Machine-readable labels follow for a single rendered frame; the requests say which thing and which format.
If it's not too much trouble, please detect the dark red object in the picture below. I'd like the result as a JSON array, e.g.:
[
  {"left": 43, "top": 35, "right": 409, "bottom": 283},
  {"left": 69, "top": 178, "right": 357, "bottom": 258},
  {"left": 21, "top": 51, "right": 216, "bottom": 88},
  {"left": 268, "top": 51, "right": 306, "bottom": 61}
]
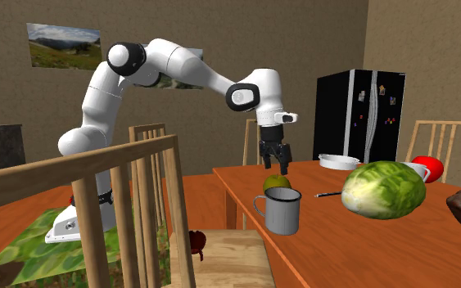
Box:
[{"left": 188, "top": 229, "right": 208, "bottom": 263}]

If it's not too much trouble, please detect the green patterned robot stand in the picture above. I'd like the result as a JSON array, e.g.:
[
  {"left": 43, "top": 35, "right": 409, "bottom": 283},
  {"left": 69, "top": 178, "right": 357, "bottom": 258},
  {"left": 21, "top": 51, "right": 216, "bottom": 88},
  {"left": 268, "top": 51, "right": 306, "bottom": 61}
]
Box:
[{"left": 0, "top": 198, "right": 172, "bottom": 288}]

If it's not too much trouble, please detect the green apple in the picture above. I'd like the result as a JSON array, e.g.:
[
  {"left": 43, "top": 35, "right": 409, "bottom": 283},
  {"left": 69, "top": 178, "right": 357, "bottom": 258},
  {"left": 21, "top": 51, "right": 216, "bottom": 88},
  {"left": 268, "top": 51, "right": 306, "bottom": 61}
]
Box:
[{"left": 262, "top": 173, "right": 293, "bottom": 193}]

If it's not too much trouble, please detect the wooden dining table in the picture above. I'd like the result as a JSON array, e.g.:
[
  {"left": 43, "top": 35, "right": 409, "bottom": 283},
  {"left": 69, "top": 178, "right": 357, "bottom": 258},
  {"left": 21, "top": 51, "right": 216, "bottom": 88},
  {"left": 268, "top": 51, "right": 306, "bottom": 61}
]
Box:
[{"left": 212, "top": 159, "right": 461, "bottom": 288}]

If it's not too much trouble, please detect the grey enamel mug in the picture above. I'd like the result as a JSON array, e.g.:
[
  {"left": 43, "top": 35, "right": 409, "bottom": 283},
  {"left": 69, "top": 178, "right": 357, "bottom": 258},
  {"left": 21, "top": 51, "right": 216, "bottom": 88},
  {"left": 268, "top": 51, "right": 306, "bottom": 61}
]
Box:
[{"left": 252, "top": 187, "right": 303, "bottom": 236}]

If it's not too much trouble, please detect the white shallow pan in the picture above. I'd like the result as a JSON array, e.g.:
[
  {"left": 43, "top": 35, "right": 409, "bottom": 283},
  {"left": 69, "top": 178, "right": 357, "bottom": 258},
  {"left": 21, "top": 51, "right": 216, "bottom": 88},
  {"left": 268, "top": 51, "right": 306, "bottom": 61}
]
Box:
[{"left": 318, "top": 153, "right": 362, "bottom": 172}]

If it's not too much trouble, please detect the landscape wall picture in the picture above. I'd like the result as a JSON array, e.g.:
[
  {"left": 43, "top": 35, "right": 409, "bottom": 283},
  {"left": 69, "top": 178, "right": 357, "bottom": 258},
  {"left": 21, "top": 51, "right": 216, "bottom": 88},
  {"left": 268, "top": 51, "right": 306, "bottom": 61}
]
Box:
[
  {"left": 25, "top": 22, "right": 104, "bottom": 71},
  {"left": 133, "top": 43, "right": 205, "bottom": 91}
]

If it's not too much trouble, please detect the black refrigerator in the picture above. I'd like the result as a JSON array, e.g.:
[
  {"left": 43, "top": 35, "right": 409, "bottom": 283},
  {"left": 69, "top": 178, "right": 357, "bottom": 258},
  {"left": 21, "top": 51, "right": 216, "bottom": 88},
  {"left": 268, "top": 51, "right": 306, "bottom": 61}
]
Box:
[{"left": 312, "top": 69, "right": 407, "bottom": 164}]

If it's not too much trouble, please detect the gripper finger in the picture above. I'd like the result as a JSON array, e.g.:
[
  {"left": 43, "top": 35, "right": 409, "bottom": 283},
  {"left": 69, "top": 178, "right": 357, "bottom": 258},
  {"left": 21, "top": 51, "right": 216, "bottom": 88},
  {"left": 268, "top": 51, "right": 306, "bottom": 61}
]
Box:
[
  {"left": 275, "top": 143, "right": 294, "bottom": 176},
  {"left": 258, "top": 140, "right": 274, "bottom": 169}
]

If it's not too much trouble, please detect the red round object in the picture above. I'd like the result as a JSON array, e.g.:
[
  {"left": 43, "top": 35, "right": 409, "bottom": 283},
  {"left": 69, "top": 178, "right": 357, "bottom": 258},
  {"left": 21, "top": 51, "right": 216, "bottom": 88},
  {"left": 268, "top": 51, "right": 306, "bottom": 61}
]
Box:
[{"left": 411, "top": 155, "right": 445, "bottom": 184}]

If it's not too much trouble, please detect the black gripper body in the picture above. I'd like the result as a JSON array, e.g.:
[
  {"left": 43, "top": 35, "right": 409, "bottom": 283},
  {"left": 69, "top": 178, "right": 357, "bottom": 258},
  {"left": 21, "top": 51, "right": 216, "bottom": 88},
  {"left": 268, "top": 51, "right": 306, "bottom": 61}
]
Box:
[{"left": 259, "top": 124, "right": 286, "bottom": 148}]

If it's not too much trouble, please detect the white cup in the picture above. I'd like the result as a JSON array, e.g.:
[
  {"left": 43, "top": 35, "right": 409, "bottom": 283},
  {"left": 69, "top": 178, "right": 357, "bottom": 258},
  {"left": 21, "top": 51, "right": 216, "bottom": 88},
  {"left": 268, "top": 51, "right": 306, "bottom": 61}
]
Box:
[{"left": 399, "top": 161, "right": 432, "bottom": 184}]

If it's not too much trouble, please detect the green cabbage head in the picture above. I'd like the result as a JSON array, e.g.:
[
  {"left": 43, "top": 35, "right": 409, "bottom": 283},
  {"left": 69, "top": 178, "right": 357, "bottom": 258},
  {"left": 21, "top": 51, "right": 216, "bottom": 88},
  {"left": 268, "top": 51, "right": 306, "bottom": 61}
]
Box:
[{"left": 340, "top": 160, "right": 428, "bottom": 221}]

